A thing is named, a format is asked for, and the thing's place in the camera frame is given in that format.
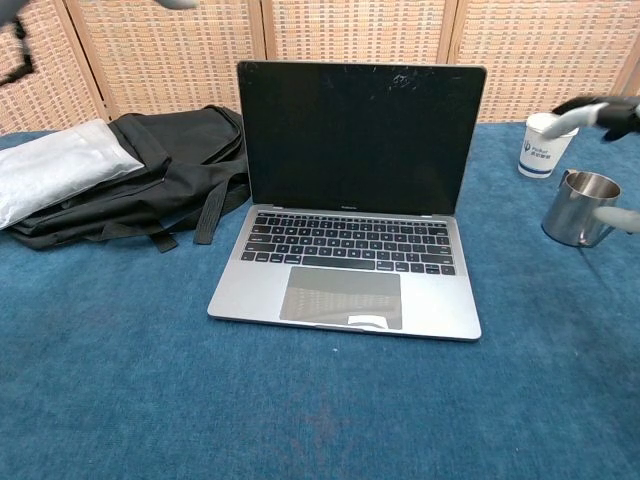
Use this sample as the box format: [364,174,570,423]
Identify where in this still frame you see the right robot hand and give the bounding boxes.
[542,95,640,234]

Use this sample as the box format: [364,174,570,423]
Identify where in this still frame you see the silver laptop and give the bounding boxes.
[206,59,489,344]

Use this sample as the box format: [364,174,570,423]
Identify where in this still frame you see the white paper cup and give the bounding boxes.
[517,112,580,179]

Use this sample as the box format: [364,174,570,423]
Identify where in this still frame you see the stainless steel pitcher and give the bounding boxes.
[541,168,624,249]

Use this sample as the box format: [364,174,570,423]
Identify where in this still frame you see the black backpack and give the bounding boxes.
[8,104,251,252]

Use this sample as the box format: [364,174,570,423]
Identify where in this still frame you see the grey padded pouch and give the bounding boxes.
[0,121,147,232]

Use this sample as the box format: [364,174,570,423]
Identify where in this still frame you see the blue table cloth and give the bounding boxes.
[0,122,640,480]

